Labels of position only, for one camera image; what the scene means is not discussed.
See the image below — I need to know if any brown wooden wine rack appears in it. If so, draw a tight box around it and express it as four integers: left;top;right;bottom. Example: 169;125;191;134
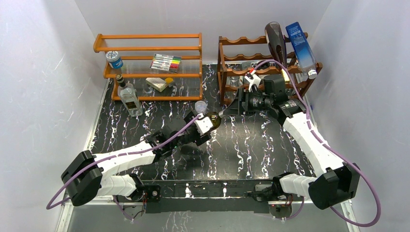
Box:
217;36;315;105

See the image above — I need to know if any white and green small box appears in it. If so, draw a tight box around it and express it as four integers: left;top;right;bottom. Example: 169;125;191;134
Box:
146;77;168;92

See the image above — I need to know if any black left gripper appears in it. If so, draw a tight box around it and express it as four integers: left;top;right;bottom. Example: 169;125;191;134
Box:
171;112;211;150

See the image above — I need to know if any dark red bottle gold cap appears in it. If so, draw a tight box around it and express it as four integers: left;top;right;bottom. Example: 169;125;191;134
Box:
264;22;287;68

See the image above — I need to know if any orange wooden shelf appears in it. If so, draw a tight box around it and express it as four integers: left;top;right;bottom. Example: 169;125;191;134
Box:
93;32;204;101

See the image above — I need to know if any clear jar of paper clips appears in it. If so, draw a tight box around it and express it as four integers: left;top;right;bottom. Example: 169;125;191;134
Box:
194;101;207;114

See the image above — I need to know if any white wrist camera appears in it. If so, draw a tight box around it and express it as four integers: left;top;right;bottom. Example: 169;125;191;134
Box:
245;70;261;92
194;116;213;135

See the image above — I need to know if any blue carton bottle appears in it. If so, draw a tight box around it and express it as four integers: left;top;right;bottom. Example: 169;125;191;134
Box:
285;22;317;79

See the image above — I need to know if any clear square liquor bottle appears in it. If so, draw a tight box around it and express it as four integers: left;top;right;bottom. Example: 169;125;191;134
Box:
115;74;143;117

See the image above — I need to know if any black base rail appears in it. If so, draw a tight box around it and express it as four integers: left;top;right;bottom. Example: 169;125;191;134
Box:
143;179;302;215

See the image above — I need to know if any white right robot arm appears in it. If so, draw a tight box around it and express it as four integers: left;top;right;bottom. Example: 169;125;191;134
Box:
220;75;360;210

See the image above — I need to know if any blue lidded round jar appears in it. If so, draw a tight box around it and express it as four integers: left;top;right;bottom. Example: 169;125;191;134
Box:
105;51;123;69

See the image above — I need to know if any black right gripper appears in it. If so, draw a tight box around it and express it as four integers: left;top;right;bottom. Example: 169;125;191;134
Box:
222;87;273;116

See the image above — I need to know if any yellow grey eraser block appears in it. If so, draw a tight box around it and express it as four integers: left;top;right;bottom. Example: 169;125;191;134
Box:
165;77;175;87

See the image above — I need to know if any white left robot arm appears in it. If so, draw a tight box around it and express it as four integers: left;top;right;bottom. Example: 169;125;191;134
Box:
61;123;213;206

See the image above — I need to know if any pack of coloured markers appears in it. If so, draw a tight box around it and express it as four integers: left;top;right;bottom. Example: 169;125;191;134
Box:
150;54;182;73

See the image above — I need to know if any green wine bottle white neck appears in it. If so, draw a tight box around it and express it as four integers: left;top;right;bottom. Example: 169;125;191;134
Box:
204;111;226;131

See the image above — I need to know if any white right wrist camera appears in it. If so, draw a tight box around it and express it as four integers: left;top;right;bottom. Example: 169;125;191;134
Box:
245;70;261;92

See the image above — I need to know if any clear bottle open neck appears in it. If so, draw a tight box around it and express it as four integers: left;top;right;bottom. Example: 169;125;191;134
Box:
229;76;243;87

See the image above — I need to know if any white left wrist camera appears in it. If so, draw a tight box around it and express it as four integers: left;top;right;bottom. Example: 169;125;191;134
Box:
194;116;213;135

